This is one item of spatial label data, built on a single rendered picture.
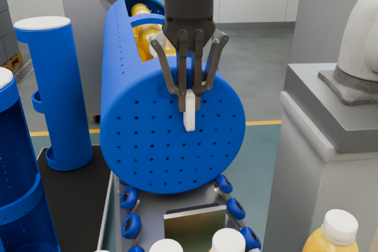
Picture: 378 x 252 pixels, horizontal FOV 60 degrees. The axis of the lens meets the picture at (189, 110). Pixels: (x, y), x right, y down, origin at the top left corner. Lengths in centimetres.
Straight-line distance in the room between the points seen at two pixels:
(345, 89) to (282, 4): 513
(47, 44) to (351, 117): 147
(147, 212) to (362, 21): 64
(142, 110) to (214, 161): 19
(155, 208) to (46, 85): 132
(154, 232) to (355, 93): 58
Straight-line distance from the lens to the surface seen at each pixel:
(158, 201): 74
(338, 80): 94
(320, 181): 91
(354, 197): 99
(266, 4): 591
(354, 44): 89
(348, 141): 81
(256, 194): 218
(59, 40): 186
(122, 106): 59
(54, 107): 197
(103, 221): 183
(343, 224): 47
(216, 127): 64
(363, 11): 88
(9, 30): 462
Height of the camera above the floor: 143
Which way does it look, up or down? 28 degrees down
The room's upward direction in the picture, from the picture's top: straight up
